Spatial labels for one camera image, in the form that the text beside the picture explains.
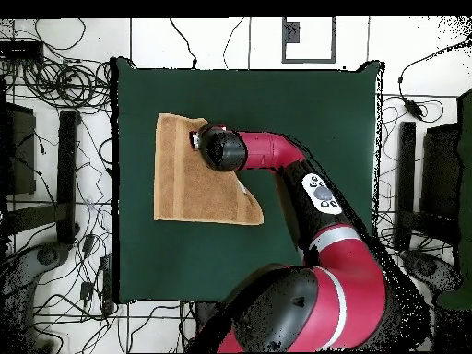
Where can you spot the black equipment box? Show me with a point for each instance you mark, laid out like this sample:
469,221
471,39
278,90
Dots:
440,173
20,155

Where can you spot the dark grey square plate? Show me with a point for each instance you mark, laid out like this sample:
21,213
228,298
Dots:
292,33

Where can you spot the long black power strip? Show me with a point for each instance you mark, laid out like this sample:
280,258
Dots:
107,280

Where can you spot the small black power adapter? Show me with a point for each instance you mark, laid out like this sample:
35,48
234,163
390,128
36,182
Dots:
86,290
88,244

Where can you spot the black stand foot bar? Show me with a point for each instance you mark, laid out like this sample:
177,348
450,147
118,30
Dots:
67,177
405,184

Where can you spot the grey square floor frame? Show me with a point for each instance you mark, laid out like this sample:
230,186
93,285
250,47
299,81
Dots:
309,60

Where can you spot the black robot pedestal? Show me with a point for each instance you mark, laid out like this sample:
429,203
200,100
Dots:
206,311

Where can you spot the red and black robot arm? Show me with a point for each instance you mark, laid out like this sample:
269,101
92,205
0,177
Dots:
273,151

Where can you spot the dark green table cloth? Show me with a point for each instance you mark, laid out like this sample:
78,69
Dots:
295,110

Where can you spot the grey stand base with caster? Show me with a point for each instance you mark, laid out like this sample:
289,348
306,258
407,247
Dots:
427,267
48,255

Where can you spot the black power adapter brick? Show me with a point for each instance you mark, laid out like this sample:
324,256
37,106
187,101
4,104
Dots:
412,107

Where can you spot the tan terry towel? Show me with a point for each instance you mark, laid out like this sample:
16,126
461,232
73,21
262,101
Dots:
199,191

